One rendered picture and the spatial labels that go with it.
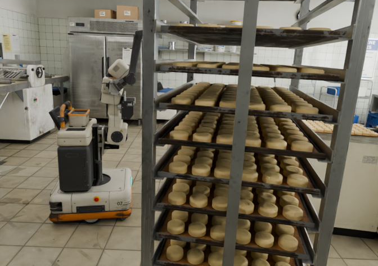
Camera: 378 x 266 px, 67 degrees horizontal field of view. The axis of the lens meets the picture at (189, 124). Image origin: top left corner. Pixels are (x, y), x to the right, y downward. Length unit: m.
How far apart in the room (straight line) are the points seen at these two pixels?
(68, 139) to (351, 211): 2.38
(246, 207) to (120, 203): 1.89
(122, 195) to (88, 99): 3.64
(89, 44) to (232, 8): 3.03
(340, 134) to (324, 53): 6.44
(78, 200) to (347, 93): 2.25
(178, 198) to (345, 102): 0.47
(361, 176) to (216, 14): 4.77
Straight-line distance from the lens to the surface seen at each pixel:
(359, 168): 2.67
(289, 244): 0.85
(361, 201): 2.79
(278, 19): 6.78
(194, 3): 1.30
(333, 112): 0.73
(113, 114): 2.56
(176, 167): 0.76
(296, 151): 0.71
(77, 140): 2.44
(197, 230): 0.84
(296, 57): 1.29
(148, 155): 0.73
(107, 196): 2.56
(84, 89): 5.94
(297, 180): 0.77
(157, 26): 0.70
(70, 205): 2.63
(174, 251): 0.91
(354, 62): 0.70
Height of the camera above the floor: 1.44
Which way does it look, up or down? 13 degrees down
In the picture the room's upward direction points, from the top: 3 degrees clockwise
